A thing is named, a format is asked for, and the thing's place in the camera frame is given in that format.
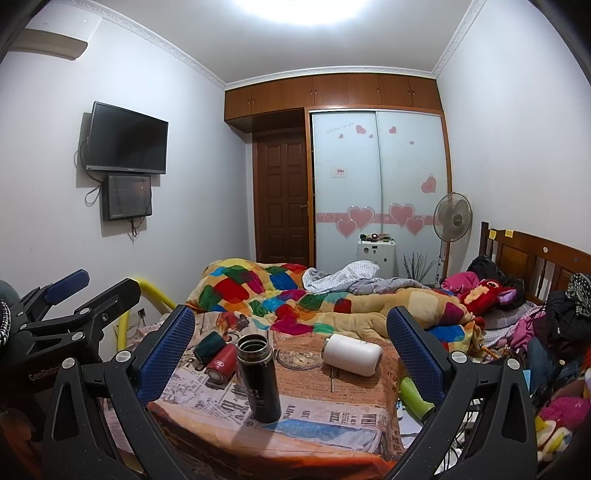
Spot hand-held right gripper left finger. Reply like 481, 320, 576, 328
39, 305, 197, 480

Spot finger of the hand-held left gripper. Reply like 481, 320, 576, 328
18, 269, 91, 321
21, 277, 142, 365

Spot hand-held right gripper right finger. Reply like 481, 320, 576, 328
385, 305, 539, 480

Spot white cylindrical bottle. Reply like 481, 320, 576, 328
322, 333, 384, 377

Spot green plastic cup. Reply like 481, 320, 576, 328
399, 376, 437, 422

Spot dark green cup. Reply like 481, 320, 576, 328
193, 331, 227, 365

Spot black thermos cup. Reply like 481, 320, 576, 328
236, 333, 282, 424

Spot tan plush toy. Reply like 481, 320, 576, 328
318, 286, 468, 343

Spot pink cloth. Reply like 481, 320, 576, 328
440, 271, 482, 297

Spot dried branches bundle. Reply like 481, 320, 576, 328
401, 252, 438, 283

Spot red plush toy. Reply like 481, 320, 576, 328
459, 278, 519, 318

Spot grey striped cloth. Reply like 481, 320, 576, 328
302, 260, 431, 297

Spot colourful patchwork quilt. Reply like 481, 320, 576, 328
186, 259, 485, 354

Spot small white cabinet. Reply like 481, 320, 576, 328
357, 239, 398, 278

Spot newspaper print tablecloth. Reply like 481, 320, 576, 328
147, 309, 446, 468

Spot black clothing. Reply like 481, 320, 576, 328
466, 254, 526, 296

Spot glass ashtray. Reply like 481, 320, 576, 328
276, 348, 324, 370

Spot standing fan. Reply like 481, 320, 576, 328
433, 191, 474, 288

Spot wooden bed headboard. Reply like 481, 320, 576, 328
479, 221, 591, 306

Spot pink plush toy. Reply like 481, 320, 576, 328
536, 394, 591, 463

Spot black patterned bag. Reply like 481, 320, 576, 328
544, 272, 591, 344

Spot wardrobe with heart stickers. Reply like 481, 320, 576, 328
306, 106, 452, 283

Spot brown wooden door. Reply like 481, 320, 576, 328
253, 129, 310, 269

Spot white air conditioner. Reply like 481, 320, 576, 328
8, 27, 89, 61

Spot wooden overhead cabinets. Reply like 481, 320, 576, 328
224, 73, 444, 136

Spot yellow padded rail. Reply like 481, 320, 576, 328
115, 276, 177, 352

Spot small wall monitor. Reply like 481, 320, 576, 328
102, 172, 153, 223

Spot wall television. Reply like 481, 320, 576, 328
85, 101, 169, 175

